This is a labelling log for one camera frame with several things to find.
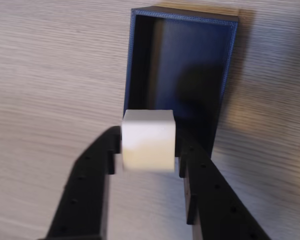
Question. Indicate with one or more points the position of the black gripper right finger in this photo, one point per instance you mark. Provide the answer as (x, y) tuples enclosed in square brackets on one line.
[(215, 200)]

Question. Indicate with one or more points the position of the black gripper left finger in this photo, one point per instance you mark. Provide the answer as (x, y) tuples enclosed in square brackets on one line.
[(87, 190)]

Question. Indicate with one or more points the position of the white wooden cube block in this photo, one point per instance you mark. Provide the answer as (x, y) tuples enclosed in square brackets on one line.
[(147, 140)]

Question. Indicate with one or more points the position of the dark open-top box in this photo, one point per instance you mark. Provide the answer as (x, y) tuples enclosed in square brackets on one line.
[(190, 62)]

